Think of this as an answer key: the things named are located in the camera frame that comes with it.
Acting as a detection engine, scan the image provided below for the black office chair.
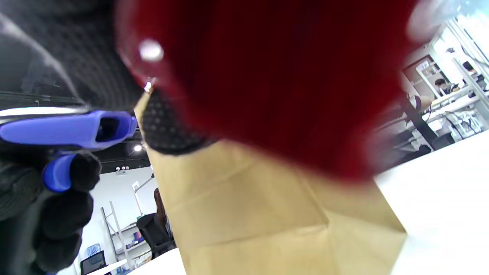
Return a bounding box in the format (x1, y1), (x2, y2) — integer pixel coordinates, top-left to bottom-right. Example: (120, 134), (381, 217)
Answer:
(136, 213), (177, 260)

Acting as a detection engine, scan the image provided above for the red instant coffee powder package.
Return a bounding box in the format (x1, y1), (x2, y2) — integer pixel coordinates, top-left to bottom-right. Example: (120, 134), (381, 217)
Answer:
(115, 0), (421, 180)

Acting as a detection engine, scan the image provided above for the black monitor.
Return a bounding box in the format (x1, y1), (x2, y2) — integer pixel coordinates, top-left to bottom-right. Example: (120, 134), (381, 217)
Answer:
(79, 250), (107, 275)

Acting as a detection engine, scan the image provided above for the person's left hand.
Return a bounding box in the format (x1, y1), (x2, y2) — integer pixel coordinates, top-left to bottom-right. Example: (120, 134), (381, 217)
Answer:
(0, 149), (102, 275)

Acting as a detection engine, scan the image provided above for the person's right hand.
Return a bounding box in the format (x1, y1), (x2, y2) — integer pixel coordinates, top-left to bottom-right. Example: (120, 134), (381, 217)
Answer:
(23, 0), (214, 155)

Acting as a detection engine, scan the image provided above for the brown paper bag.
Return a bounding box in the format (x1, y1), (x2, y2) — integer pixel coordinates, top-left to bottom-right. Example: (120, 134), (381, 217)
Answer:
(134, 92), (407, 275)

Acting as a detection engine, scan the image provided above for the black barcode scanner blue trim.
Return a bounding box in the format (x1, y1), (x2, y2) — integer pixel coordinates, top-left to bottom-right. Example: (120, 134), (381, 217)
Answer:
(0, 23), (138, 191)

